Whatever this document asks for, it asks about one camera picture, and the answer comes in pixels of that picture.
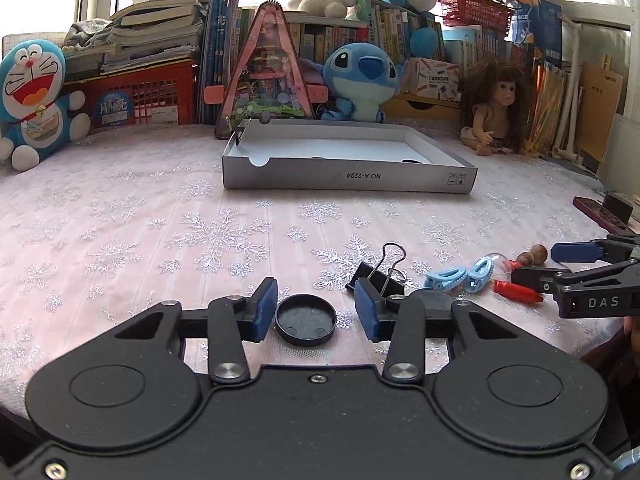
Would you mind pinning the stack of books and papers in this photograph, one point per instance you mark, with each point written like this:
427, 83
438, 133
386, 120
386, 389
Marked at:
150, 30

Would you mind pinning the black round lid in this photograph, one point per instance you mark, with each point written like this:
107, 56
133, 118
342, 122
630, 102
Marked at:
305, 320

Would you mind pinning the white printed box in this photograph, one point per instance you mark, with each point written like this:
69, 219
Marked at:
430, 80

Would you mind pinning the black binder clip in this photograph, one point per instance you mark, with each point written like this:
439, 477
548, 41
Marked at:
372, 276

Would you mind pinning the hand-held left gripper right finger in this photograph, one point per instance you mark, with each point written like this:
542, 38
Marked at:
367, 310

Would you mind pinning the brown cardboard envelope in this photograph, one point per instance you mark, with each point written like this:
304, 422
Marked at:
600, 110

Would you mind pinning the black power adapter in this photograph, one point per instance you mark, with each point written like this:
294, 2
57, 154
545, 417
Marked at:
620, 205

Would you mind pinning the row of thin blue books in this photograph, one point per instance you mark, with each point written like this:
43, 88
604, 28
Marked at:
217, 60

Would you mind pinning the pink triangular dollhouse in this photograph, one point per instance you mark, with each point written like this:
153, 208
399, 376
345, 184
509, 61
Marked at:
265, 75

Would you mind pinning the dark red flat box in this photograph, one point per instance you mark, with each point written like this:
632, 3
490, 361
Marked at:
592, 210

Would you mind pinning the pink snowflake bedsheet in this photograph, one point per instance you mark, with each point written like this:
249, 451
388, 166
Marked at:
150, 235

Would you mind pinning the brown haired doll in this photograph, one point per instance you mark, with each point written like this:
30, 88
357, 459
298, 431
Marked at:
495, 95

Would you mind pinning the light blue hair clip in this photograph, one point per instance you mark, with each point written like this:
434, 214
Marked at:
480, 274
445, 278

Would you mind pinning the wooden drawer box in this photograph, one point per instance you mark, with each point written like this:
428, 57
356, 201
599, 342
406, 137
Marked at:
400, 107

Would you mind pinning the grey cardboard box tray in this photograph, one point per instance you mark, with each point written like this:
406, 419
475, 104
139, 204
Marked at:
350, 177

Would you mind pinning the red plastic basket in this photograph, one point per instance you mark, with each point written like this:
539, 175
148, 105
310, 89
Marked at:
475, 10

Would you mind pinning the blue robot cat plush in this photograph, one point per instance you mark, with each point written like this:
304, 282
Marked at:
30, 85

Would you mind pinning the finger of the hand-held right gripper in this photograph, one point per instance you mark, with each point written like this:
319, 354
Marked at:
535, 277
575, 252

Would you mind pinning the row of shelf books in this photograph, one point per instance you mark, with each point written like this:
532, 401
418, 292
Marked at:
320, 37

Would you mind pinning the shiny foil sheets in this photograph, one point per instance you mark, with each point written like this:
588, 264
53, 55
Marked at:
547, 105

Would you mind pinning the blue printed bag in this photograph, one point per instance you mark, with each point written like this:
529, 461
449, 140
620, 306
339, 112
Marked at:
545, 30

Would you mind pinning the light blue cloth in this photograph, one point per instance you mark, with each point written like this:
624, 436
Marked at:
629, 460

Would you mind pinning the blue alien plush toy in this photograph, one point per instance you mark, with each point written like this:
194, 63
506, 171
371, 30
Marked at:
360, 75

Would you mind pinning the grey patterned cloth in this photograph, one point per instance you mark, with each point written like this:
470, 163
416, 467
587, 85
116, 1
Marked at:
90, 30

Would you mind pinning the red plastic crate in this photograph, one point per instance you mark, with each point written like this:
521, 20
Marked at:
150, 95

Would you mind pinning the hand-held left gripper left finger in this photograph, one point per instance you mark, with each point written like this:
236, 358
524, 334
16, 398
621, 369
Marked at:
265, 310

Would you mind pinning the clear plastic dome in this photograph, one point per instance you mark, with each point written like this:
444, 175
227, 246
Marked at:
500, 260

